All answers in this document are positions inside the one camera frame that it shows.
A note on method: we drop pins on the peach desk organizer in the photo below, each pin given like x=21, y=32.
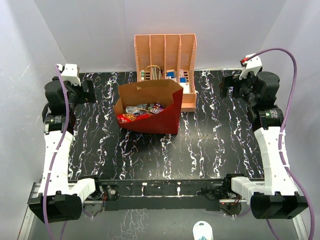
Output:
x=157, y=53

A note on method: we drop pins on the red paper bag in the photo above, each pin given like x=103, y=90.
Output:
x=164, y=91

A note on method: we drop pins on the white oval object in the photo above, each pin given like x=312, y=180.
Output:
x=202, y=230

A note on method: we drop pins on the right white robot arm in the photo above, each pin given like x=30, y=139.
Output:
x=277, y=197

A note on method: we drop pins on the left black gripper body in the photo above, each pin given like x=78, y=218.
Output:
x=75, y=93

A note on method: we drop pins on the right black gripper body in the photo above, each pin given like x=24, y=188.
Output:
x=244, y=86

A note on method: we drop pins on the purple candy pack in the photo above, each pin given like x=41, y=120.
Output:
x=155, y=108

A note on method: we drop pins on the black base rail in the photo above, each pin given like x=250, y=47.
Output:
x=169, y=194

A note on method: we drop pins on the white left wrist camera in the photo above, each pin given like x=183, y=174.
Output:
x=70, y=73

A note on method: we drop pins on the red white paper box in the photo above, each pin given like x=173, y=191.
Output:
x=171, y=74

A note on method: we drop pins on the red chips bag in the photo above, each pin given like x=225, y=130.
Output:
x=128, y=117

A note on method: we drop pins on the white card box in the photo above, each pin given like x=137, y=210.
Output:
x=184, y=83

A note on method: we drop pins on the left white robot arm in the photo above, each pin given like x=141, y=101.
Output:
x=56, y=201

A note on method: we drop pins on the light blue snack pouch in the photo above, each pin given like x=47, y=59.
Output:
x=137, y=110

